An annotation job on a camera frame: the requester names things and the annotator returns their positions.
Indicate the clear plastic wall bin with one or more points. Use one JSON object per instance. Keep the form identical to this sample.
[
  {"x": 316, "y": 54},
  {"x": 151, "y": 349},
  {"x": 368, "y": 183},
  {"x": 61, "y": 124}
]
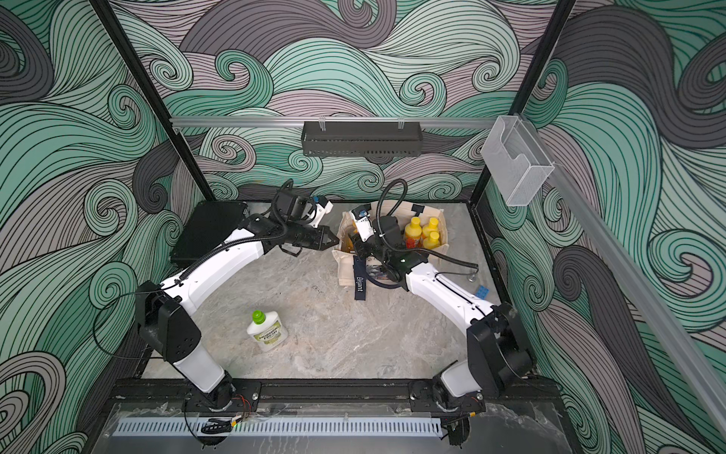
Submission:
[{"x": 517, "y": 159}]

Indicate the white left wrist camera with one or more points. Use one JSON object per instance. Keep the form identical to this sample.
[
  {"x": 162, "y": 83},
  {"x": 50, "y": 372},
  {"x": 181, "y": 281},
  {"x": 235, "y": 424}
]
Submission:
[{"x": 320, "y": 207}]

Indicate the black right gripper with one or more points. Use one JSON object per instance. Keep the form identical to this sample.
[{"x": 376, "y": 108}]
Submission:
[{"x": 361, "y": 247}]

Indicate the white bottle green cap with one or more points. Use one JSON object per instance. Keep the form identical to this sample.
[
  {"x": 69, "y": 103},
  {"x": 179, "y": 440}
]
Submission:
[{"x": 267, "y": 329}]

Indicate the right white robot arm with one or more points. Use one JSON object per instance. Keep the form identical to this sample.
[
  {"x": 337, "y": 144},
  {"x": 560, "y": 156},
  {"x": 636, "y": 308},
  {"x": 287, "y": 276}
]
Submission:
[{"x": 498, "y": 348}]

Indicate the aluminium wall rail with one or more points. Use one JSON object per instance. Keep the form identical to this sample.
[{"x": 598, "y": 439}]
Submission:
[{"x": 220, "y": 121}]

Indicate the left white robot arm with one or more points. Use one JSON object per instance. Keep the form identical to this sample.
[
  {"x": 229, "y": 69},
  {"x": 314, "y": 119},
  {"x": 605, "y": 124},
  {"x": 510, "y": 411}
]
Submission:
[{"x": 164, "y": 312}]

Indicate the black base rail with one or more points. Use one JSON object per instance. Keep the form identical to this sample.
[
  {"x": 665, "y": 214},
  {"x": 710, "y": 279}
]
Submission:
[{"x": 417, "y": 395}]

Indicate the large orange soap bottle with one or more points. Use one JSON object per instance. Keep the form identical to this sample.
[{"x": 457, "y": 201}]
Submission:
[{"x": 347, "y": 244}]

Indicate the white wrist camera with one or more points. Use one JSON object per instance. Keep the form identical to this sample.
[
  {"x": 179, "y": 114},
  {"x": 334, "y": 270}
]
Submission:
[
  {"x": 320, "y": 207},
  {"x": 361, "y": 217}
]

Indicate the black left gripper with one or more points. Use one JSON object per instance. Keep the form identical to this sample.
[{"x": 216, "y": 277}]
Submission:
[{"x": 320, "y": 236}]

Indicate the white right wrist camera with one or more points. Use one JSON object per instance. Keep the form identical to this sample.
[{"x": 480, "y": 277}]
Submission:
[{"x": 361, "y": 217}]

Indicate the cream canvas shopping bag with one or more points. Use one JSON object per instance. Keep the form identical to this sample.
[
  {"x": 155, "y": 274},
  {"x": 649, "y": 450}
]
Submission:
[{"x": 404, "y": 213}]

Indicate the blue toy building brick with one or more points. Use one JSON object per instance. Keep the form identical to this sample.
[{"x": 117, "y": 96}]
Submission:
[{"x": 482, "y": 292}]

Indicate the white slotted cable duct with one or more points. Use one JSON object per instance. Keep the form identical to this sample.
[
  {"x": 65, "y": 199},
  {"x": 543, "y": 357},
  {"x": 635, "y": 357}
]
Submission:
[{"x": 284, "y": 427}]

